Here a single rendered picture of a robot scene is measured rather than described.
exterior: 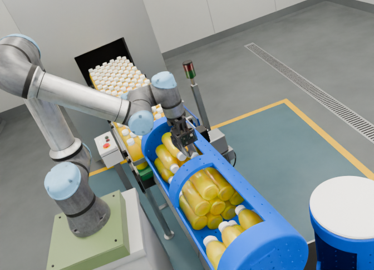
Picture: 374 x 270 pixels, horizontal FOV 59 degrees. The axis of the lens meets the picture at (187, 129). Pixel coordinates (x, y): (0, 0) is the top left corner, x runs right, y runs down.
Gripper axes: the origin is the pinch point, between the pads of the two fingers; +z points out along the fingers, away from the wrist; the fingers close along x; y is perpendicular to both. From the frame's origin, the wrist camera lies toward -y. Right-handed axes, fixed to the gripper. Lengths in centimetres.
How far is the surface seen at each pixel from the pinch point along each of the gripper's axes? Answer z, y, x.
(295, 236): 6, 50, 10
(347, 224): 20, 47, 32
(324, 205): 20, 37, 32
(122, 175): 38, -61, -29
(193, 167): 0.4, 8.6, -1.7
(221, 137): 38, -50, 33
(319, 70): 124, -192, 229
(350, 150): 124, -64, 146
